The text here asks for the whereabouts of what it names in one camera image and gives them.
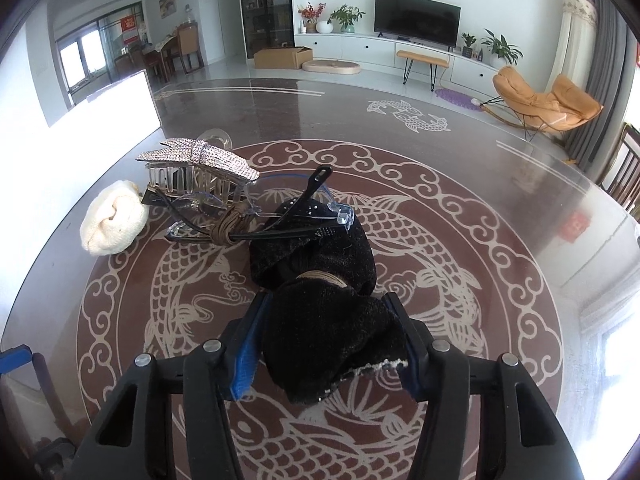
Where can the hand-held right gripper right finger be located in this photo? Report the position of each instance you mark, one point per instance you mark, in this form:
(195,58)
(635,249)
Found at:
(416,367)

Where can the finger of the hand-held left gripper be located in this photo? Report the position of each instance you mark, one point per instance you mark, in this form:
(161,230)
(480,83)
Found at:
(15,360)

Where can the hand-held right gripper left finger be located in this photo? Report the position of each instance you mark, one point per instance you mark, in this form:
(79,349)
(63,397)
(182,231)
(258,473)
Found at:
(245,360)

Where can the black velvet bow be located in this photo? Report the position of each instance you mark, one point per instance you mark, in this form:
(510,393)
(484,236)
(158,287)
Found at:
(325,330)

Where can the clear safety glasses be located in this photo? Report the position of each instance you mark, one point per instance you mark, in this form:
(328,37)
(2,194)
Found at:
(341,216)

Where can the white cloth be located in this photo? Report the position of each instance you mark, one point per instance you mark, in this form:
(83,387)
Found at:
(112,220)

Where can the rhinestone starfish hair claw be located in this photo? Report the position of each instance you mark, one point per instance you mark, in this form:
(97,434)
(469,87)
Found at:
(200,155)

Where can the white cardboard box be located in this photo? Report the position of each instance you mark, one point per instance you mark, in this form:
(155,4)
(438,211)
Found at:
(110,100)

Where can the purple floor mat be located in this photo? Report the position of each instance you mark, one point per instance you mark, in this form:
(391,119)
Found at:
(455,96)

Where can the orange lounge chair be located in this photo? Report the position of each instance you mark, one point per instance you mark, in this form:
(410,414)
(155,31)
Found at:
(525,95)

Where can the dark wooden slatted chair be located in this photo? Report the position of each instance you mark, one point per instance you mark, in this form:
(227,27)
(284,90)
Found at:
(625,160)

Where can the brown cardboard floor box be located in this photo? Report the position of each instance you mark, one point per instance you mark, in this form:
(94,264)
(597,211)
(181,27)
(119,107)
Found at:
(282,57)

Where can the beige oval floor pad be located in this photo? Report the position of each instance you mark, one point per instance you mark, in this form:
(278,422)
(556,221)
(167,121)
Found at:
(330,66)

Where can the bright window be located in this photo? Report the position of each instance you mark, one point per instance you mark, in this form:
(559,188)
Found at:
(82,60)

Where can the wooden bench with hairpin legs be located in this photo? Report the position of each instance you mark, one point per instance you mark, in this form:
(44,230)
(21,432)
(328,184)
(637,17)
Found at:
(422,56)

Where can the wooden dining table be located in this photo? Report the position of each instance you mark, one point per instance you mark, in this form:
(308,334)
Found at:
(157,55)

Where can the wooden dining chair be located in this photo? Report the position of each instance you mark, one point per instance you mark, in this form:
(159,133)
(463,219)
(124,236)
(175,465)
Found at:
(190,45)

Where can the white television cabinet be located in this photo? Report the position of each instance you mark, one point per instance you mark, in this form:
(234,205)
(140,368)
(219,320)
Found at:
(360,50)

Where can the small potted plant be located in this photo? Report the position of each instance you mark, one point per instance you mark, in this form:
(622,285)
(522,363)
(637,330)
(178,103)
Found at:
(468,42)

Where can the large potted plant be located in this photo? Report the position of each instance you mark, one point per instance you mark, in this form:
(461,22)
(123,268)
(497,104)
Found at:
(500,47)

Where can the round white vase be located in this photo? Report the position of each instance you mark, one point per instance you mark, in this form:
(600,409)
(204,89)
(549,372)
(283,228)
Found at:
(323,27)

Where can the grey curtain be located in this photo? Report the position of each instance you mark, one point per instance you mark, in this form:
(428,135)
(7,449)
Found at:
(610,85)

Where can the black television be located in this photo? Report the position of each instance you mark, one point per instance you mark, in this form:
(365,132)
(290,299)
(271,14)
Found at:
(417,20)

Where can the red door banner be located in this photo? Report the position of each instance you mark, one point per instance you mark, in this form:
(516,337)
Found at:
(129,30)

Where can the dark glass display cabinet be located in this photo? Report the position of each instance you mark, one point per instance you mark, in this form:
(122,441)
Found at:
(265,10)

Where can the red flowers in vase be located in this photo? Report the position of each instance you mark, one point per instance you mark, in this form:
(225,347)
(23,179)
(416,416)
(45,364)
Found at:
(311,12)

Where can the potted plant in teal pot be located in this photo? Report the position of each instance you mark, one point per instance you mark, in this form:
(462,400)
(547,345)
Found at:
(346,17)

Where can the covered standing air conditioner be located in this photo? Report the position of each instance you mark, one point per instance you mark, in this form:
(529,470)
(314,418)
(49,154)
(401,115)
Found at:
(570,35)

